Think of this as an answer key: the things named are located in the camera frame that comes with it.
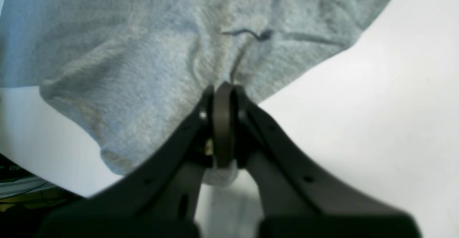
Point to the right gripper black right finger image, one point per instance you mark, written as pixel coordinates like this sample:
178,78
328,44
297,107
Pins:
299,198

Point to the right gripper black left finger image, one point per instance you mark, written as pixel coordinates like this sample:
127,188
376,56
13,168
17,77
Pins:
157,200

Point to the grey T-shirt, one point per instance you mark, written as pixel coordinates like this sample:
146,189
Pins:
129,71

